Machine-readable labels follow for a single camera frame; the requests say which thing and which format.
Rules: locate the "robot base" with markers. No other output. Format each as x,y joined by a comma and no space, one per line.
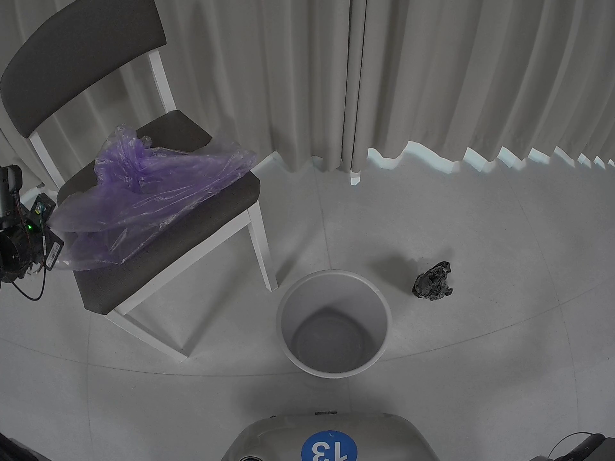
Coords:
331,432

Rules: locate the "purple plastic bag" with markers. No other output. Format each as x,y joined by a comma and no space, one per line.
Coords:
158,190

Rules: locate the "grey chair with white legs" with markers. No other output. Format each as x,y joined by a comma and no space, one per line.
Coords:
192,199

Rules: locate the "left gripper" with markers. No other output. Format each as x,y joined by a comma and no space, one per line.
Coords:
19,255

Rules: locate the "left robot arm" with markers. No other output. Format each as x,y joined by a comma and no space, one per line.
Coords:
9,190

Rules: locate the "white curtain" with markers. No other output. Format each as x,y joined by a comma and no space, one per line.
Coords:
480,65
264,65

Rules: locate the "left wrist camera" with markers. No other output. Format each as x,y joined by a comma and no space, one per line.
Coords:
42,209

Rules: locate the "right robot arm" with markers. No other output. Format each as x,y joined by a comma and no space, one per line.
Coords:
588,445

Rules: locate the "white trash bin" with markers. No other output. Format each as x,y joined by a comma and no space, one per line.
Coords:
288,334

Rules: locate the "black plastic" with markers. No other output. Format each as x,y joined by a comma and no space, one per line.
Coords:
432,284

